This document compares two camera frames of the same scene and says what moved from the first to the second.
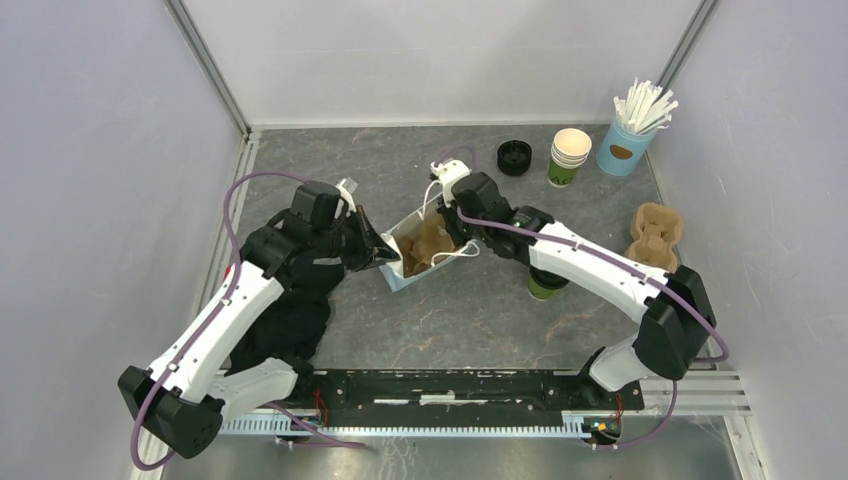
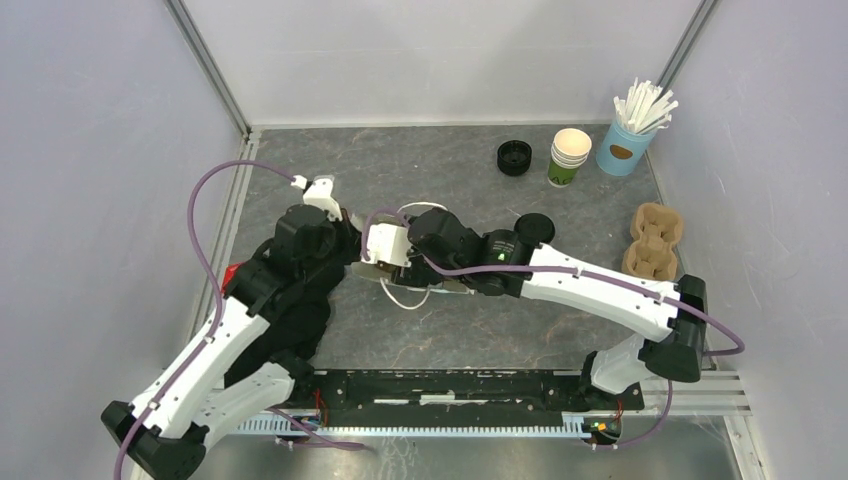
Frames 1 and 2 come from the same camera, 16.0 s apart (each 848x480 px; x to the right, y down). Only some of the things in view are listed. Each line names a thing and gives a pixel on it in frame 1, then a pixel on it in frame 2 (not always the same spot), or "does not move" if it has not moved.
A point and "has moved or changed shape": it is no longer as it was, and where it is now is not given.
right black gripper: x=447 y=214 → x=414 y=274
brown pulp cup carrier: x=654 y=228 does not move
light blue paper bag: x=425 y=243 has moved or changed shape
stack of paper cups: x=569 y=152 does not move
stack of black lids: x=514 y=157 does not move
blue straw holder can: x=622 y=150 does not move
